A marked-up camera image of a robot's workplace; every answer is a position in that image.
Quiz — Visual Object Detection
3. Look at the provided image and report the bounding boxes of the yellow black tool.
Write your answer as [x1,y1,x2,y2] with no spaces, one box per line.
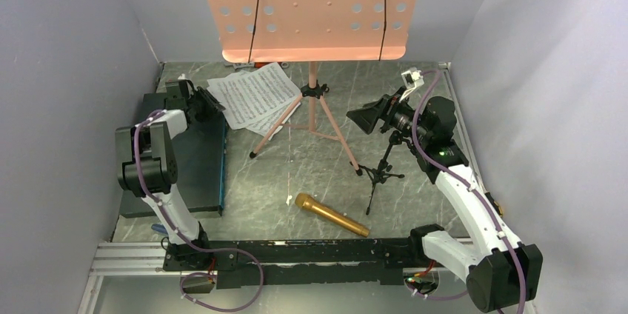
[488,198,504,218]

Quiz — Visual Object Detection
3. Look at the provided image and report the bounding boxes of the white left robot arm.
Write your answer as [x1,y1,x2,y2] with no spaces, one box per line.
[115,79,227,270]

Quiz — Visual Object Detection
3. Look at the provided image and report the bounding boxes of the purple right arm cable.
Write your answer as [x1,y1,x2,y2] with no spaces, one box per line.
[404,70,528,314]

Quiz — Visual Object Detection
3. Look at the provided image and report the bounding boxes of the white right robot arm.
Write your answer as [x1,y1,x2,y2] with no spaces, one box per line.
[347,87,543,313]

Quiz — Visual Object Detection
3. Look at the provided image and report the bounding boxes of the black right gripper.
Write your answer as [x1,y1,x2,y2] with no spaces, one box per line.
[347,86,431,144]

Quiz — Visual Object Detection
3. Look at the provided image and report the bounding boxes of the sheet music pages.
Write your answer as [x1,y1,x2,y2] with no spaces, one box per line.
[207,62,301,136]

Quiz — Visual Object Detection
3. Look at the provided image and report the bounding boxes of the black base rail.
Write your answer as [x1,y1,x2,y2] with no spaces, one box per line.
[162,238,442,289]

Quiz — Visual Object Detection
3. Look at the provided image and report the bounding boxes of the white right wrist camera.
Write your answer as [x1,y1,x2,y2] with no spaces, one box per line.
[400,67,424,101]

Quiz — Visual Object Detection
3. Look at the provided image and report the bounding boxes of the black microphone tripod stand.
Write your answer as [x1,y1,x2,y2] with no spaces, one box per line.
[358,130,418,216]

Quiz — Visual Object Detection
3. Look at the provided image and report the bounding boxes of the red grey wrench tool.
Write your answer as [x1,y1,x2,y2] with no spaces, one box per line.
[223,61,290,70]

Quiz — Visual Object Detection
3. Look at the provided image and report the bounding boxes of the black folder book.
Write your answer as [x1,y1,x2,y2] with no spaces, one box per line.
[119,93,227,218]

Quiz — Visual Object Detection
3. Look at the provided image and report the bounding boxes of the aluminium table edge rail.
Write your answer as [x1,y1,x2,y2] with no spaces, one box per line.
[438,61,474,157]

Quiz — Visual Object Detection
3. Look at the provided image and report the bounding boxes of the blue pen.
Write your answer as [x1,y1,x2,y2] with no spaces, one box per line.
[150,224,167,234]

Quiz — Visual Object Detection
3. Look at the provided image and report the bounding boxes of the pink perforated music stand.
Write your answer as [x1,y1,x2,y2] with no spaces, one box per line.
[193,0,428,177]

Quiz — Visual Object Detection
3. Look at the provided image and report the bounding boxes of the gold microphone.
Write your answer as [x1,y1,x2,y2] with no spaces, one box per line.
[295,193,370,238]

